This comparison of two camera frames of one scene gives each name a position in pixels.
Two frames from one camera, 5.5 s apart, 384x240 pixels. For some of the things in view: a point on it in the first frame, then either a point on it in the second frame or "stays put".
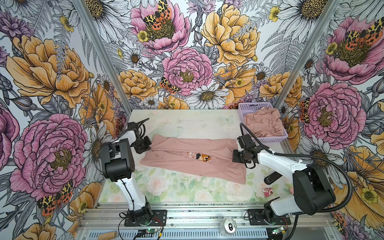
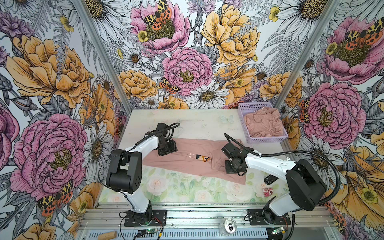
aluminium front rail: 194,216 stays put
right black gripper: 235,159 to 228,169
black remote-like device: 273,176 stays put
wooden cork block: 108,235 stays put
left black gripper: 146,148 to 172,148
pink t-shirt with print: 206,157 stays put
